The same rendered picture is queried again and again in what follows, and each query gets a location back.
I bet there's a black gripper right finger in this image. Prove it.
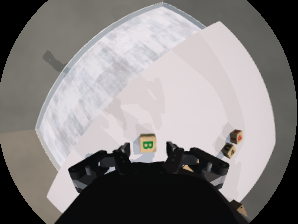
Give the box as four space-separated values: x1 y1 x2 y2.
159 141 230 190

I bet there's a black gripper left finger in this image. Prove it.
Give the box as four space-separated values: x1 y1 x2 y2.
68 142 138 193

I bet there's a tan flat square mat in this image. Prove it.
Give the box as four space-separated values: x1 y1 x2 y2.
182 165 193 172

